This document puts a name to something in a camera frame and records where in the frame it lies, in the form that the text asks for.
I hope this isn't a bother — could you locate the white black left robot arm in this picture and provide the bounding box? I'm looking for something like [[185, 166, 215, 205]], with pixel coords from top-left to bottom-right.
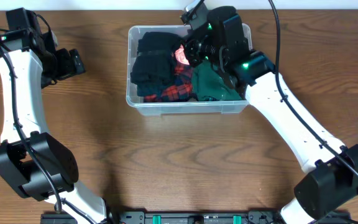
[[0, 8, 114, 223]]

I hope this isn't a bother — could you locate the clear plastic storage container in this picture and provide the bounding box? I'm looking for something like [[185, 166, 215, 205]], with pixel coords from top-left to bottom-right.
[[126, 25, 249, 116]]

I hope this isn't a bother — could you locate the black shirt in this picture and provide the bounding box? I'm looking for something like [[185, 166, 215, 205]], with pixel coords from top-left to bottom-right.
[[137, 83, 168, 96]]

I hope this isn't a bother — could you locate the black garment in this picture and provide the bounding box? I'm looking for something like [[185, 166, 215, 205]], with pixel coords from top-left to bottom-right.
[[131, 32, 182, 85]]

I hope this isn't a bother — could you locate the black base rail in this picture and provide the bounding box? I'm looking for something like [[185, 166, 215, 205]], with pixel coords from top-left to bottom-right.
[[40, 210, 351, 224]]

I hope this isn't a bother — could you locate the pink garment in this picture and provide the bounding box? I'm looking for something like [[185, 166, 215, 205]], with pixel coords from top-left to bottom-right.
[[175, 45, 190, 65]]

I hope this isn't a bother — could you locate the red plaid flannel shirt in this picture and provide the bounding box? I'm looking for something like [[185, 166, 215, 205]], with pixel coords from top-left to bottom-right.
[[144, 63, 195, 103]]

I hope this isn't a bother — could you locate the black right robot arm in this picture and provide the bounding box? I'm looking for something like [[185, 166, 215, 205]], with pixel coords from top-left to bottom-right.
[[181, 1, 358, 223]]

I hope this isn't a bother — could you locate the dark green garment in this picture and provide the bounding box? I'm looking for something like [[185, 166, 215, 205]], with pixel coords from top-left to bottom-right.
[[191, 61, 242, 101]]

